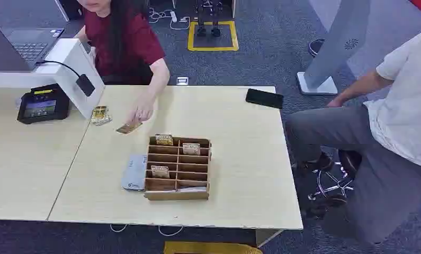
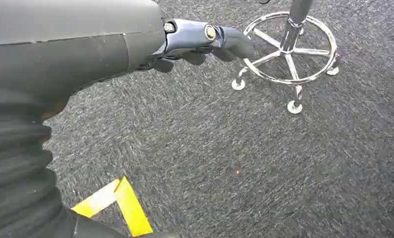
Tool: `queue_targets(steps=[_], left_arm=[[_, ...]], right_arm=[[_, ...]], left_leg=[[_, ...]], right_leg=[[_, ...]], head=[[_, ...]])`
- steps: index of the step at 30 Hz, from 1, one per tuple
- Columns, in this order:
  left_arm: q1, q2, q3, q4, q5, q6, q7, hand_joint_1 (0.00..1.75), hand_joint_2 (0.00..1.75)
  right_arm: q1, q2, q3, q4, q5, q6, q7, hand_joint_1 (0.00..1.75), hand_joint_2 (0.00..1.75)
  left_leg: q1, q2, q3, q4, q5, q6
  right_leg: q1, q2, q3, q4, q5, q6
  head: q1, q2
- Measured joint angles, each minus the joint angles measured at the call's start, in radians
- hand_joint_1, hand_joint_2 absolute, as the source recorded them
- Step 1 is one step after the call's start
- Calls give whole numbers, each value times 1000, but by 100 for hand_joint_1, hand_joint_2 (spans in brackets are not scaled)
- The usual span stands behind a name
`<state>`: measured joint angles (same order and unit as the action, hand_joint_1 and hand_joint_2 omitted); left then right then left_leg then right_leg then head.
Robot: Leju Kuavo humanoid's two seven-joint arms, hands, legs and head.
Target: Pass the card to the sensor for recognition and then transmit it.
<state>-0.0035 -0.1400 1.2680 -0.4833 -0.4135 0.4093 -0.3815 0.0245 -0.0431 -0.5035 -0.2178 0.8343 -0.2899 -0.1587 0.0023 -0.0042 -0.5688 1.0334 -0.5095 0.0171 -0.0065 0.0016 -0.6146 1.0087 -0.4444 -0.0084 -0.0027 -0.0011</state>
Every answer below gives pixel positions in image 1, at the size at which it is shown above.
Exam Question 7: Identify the seated person's right hand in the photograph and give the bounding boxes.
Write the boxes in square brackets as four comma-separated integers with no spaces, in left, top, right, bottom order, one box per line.
[327,96,348,108]

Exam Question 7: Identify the person's left hand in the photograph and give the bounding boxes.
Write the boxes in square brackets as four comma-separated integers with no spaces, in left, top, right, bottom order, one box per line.
[127,99,157,126]

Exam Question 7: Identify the gold card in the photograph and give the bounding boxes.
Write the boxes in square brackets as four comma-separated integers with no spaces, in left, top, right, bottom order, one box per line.
[155,133,174,146]
[116,121,143,135]

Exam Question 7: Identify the stack of gold cards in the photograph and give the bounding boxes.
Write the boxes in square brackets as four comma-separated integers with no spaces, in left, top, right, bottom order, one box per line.
[90,105,113,126]

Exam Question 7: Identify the pale card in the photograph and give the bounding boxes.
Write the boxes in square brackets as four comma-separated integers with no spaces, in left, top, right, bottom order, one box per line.
[150,165,171,179]
[182,142,201,156]

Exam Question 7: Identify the chrome black stool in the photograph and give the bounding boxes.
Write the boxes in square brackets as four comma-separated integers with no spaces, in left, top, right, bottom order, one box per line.
[308,150,363,208]

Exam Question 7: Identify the grey white card reader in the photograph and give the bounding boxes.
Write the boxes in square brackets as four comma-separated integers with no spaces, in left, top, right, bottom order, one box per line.
[121,155,148,192]

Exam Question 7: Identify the grey kiosk stand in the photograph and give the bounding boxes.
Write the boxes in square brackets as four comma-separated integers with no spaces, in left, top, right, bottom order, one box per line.
[296,0,373,96]

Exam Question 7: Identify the person on stool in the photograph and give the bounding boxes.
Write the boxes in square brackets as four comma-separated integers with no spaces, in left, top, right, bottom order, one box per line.
[285,26,421,246]

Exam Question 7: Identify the person at desk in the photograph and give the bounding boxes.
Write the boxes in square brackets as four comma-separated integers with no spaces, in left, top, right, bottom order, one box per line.
[73,0,171,127]

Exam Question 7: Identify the black smartphone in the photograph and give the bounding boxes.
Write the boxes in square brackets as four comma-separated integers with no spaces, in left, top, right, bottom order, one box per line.
[245,88,284,110]

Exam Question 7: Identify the yellow floor tape square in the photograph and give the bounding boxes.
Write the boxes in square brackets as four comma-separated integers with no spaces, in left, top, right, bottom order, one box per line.
[187,21,240,52]

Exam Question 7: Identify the white desk stand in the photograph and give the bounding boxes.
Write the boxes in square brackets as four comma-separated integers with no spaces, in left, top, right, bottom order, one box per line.
[0,38,106,120]

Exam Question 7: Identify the wooden card box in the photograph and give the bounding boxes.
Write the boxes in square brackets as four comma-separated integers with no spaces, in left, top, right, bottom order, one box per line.
[144,135,212,202]

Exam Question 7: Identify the black payment terminal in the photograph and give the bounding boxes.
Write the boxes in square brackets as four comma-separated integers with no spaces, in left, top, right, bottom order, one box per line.
[16,83,71,125]

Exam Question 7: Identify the black robot legs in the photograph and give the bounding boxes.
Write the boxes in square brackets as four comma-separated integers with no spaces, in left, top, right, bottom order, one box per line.
[195,0,222,38]

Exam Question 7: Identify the dark laptop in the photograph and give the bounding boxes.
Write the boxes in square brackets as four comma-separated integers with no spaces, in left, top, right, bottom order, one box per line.
[0,12,65,73]

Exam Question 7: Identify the yellow object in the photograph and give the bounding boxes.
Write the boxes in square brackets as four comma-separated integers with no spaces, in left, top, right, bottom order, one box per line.
[163,241,264,254]

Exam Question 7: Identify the black cable with adapter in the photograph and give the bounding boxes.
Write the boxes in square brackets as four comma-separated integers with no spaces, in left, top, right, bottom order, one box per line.
[36,60,96,97]

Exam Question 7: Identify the white floor cable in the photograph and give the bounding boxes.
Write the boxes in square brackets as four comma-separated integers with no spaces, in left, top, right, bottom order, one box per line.
[148,7,192,31]

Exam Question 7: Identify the white cable under desk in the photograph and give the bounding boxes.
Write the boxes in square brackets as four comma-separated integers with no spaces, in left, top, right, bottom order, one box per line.
[110,224,185,238]

